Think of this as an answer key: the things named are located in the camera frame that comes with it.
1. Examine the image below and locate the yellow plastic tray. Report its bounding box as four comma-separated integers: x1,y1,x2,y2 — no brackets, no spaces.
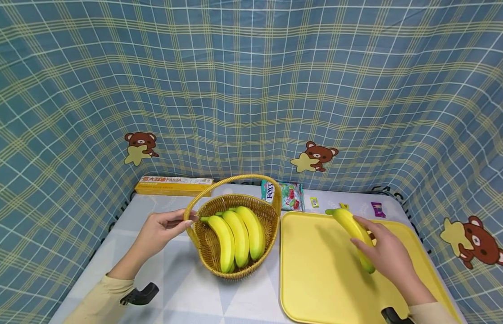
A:
279,211,465,324

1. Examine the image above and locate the person's right forearm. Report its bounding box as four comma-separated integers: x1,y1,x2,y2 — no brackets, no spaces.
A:
401,281,463,324

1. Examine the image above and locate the green and blue candy bag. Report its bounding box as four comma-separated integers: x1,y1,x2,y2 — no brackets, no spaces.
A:
260,180,306,212

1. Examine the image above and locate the person's right hand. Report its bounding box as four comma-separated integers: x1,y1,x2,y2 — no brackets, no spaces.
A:
350,216,427,295

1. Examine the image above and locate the woven wicker basket with handle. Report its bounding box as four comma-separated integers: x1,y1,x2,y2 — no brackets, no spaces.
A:
183,174,283,280

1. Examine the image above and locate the yellow banana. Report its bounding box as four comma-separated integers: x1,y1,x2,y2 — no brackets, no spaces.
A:
215,210,251,269
200,215,236,274
228,206,267,261
325,207,376,275

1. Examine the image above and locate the person's left forearm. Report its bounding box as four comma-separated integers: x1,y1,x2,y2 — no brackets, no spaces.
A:
63,246,151,324

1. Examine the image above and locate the long yellow cardboard box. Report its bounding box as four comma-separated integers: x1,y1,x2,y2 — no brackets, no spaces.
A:
134,175,215,198

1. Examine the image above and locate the person's left hand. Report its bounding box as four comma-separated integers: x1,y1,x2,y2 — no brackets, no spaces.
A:
135,209,199,261

